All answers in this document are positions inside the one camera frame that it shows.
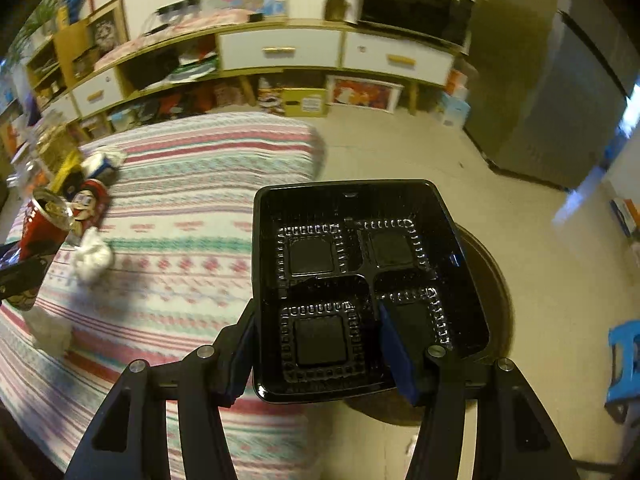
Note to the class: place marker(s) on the light blue box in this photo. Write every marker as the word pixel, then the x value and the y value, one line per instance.
pixel 456 112

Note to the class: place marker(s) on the white cabinet drawer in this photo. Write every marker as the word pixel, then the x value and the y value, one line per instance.
pixel 280 50
pixel 57 109
pixel 97 92
pixel 400 57

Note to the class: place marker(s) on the wooden TV cabinet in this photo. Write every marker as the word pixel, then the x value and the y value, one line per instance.
pixel 300 25

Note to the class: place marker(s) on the white framed orange picture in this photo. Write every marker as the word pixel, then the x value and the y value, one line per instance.
pixel 365 92

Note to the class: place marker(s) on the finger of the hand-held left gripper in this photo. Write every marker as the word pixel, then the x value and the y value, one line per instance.
pixel 7 255
pixel 22 280

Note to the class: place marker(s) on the framed animal picture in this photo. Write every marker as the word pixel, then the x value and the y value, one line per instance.
pixel 107 30

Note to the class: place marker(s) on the blue plastic stool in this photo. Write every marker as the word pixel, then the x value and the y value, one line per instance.
pixel 622 360

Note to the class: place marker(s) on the yellow wooden shelf unit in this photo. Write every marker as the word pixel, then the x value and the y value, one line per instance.
pixel 70 42

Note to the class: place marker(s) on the black electronic box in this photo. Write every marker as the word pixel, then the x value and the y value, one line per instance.
pixel 147 70

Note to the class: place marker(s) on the large potted green plant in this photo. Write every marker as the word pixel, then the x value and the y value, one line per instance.
pixel 42 12

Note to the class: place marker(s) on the blue figurine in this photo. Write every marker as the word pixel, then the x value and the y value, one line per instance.
pixel 75 5

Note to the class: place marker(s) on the yellow cardboard box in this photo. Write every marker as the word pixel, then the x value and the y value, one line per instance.
pixel 305 102

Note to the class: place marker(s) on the white tissue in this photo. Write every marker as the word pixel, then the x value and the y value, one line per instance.
pixel 50 332
pixel 95 257

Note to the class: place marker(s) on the small black box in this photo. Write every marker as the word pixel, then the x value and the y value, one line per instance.
pixel 256 17

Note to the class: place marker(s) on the pink cloth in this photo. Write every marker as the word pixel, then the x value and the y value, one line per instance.
pixel 200 22

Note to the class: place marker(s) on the glass jar with dried food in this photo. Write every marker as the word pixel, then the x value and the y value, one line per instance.
pixel 52 147

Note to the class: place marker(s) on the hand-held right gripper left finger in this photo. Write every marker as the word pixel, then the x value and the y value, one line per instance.
pixel 240 365

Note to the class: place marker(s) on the folded cloth pile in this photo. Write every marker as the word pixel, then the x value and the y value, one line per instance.
pixel 195 65

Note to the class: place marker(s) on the orange white cardboard box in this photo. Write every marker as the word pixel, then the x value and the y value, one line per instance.
pixel 625 215

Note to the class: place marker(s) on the dark round waste bin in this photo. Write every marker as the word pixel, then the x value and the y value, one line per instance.
pixel 495 300

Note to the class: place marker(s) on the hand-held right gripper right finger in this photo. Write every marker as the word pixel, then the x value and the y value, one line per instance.
pixel 405 360

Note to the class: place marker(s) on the striped patterned tablecloth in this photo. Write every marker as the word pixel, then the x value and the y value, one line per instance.
pixel 200 235

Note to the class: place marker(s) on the yellow wrapper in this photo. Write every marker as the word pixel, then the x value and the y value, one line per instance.
pixel 67 172

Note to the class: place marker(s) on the cartoon printed red can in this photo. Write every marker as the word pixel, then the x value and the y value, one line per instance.
pixel 90 205

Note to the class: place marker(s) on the black microwave oven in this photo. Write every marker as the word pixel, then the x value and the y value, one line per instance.
pixel 415 5

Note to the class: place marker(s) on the black plastic food tray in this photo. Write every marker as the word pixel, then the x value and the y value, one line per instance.
pixel 320 260

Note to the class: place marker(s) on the grey refrigerator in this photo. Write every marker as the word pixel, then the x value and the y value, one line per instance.
pixel 540 110

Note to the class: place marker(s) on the black wall socket strip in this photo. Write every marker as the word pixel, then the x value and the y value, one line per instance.
pixel 177 5

